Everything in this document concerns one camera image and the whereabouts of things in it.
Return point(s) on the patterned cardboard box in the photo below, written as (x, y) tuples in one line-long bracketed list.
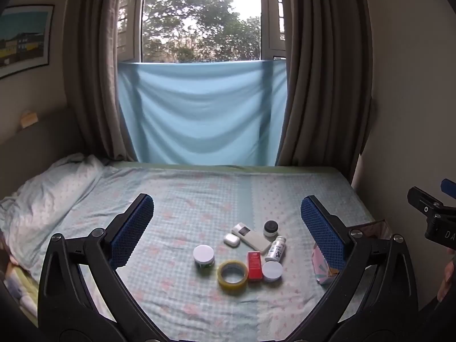
[(320, 270)]

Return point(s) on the window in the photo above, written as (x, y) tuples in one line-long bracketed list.
[(199, 17)]

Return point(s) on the pale colourful cloth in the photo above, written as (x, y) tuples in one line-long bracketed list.
[(16, 288)]

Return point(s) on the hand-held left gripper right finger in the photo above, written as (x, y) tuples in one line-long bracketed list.
[(322, 231)]

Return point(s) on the small white bottle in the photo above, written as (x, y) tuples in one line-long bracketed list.
[(275, 249)]

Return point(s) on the framed wall picture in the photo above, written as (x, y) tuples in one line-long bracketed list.
[(25, 39)]

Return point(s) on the person's right forearm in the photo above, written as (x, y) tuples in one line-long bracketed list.
[(440, 322)]

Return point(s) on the white remote control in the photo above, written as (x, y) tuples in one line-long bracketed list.
[(251, 238)]

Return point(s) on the small yellow wall object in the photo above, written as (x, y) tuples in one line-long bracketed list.
[(29, 119)]

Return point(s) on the small red box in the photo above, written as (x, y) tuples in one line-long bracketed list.
[(254, 267)]

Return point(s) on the small jar black lid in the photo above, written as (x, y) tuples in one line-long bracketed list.
[(270, 228)]

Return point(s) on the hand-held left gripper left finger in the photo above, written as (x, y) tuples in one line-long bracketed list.
[(133, 228)]

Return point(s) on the person's right hand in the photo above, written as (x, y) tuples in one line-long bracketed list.
[(448, 279)]

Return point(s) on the white earbuds case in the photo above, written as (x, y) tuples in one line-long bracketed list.
[(231, 239)]

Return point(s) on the yellow tape roll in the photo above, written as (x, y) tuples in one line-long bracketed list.
[(232, 284)]

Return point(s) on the white jar green label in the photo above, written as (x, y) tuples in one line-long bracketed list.
[(203, 254)]

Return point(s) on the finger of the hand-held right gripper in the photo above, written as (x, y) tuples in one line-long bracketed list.
[(422, 199), (449, 186)]

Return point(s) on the white round lidded jar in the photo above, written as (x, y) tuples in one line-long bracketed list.
[(272, 270)]

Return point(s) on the pale blue pillow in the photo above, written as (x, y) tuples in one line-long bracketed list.
[(46, 203)]

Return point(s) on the light blue hanging cloth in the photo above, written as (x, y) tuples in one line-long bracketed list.
[(199, 114)]

